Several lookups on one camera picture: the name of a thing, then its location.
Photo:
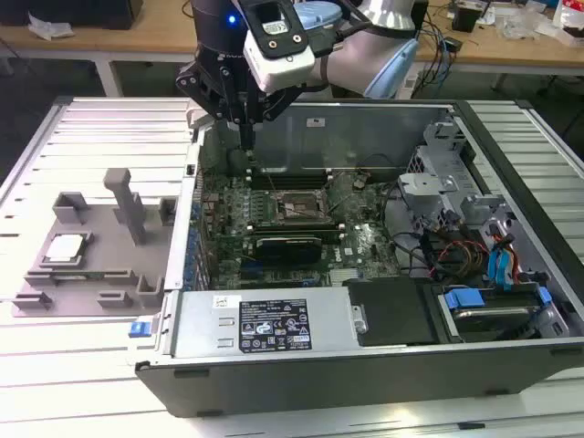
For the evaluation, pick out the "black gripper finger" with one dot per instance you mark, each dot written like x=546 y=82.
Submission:
x=276 y=107
x=205 y=84

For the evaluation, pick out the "small black cube device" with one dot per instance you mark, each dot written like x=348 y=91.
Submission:
x=465 y=19

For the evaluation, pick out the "wooden desk white frame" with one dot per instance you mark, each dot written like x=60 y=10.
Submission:
x=137 y=38

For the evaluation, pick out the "black graphics card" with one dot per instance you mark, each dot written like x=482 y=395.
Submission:
x=287 y=248

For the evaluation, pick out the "blue case latch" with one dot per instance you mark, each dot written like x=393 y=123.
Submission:
x=139 y=329

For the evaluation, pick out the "black silver PC case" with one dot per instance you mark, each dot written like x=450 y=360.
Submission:
x=319 y=378

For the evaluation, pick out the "green RAM stick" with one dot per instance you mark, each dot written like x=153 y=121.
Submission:
x=91 y=275

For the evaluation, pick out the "grey metal drive cage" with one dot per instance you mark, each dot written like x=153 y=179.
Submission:
x=426 y=187

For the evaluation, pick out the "grey plastic parts rack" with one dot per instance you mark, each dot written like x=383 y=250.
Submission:
x=105 y=255

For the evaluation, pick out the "dark round battery holder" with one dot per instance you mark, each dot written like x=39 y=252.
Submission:
x=358 y=181

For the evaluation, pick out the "silver power supply unit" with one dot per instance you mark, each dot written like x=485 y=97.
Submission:
x=205 y=319

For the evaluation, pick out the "green motherboard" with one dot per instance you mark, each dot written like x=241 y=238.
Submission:
x=365 y=237

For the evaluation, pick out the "silver chipset heatsink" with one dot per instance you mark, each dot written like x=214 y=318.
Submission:
x=345 y=275

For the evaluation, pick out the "CPU socket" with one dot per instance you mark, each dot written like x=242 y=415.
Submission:
x=296 y=201

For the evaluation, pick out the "small black adapter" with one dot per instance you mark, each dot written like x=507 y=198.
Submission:
x=454 y=44

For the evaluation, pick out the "white crumpled paper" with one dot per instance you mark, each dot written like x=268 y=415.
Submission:
x=48 y=28

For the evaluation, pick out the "white wrist camera black face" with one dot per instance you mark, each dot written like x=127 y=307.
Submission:
x=283 y=64

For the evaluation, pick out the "black plastic bay cover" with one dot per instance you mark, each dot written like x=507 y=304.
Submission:
x=392 y=310

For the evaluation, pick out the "white red plastic bag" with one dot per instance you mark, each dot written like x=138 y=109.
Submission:
x=568 y=18

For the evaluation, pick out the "large black box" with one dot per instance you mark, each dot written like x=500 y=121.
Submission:
x=68 y=11

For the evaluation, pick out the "silver CPU green edge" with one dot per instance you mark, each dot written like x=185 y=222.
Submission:
x=64 y=248

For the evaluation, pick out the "hard disk in blue carrier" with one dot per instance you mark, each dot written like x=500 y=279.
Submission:
x=493 y=319

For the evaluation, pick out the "clear plastic bags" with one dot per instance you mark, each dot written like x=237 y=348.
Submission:
x=524 y=23

